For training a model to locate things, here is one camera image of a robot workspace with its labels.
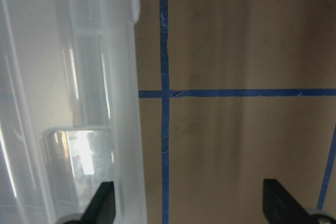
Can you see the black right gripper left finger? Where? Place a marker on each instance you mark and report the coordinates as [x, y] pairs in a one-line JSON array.
[[101, 209]]

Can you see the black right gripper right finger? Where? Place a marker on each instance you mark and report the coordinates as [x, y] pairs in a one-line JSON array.
[[280, 207]]

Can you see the clear plastic box lid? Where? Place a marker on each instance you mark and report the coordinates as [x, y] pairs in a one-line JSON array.
[[70, 116]]

